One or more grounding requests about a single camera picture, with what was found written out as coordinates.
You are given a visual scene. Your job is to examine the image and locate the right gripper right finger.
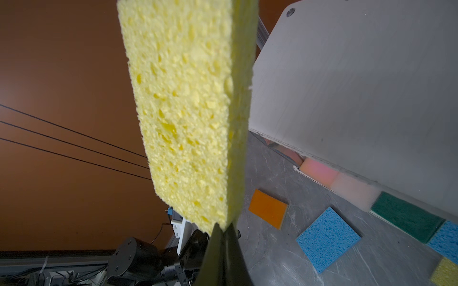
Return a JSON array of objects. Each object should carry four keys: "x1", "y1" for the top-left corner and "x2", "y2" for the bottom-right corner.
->
[{"x1": 224, "y1": 224, "x2": 253, "y2": 286}]

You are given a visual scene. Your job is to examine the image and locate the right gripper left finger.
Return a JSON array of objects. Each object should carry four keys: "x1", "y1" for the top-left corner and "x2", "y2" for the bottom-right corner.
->
[{"x1": 194, "y1": 224, "x2": 225, "y2": 286}]

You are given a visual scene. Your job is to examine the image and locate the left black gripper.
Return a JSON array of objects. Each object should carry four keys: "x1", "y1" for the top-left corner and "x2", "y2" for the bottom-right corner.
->
[{"x1": 106, "y1": 230, "x2": 209, "y2": 286}]

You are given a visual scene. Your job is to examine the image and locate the pink sponge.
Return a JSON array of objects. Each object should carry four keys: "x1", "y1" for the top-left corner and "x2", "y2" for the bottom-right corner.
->
[{"x1": 281, "y1": 147, "x2": 339, "y2": 190}]

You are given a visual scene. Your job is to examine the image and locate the white beige sponge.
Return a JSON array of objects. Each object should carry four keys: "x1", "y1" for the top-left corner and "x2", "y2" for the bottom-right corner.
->
[{"x1": 330, "y1": 173, "x2": 382, "y2": 212}]

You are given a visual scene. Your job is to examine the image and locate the yellow green sponge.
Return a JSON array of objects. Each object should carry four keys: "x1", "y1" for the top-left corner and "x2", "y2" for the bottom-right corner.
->
[{"x1": 117, "y1": 1, "x2": 258, "y2": 234}]

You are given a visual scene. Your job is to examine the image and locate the light blue sponge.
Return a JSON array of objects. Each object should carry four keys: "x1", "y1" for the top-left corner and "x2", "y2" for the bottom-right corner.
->
[
  {"x1": 427, "y1": 220, "x2": 458, "y2": 264},
  {"x1": 297, "y1": 207, "x2": 361, "y2": 274}
]

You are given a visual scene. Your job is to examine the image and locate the white two-tier shelf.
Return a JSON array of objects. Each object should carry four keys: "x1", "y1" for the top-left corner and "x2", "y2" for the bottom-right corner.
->
[{"x1": 249, "y1": 1, "x2": 458, "y2": 221}]

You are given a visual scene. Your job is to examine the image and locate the orange sponge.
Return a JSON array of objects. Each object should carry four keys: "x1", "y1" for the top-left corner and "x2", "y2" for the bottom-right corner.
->
[{"x1": 249, "y1": 189, "x2": 289, "y2": 230}]

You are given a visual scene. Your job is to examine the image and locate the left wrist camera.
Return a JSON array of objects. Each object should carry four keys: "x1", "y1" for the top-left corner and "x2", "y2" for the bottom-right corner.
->
[{"x1": 167, "y1": 207, "x2": 198, "y2": 255}]

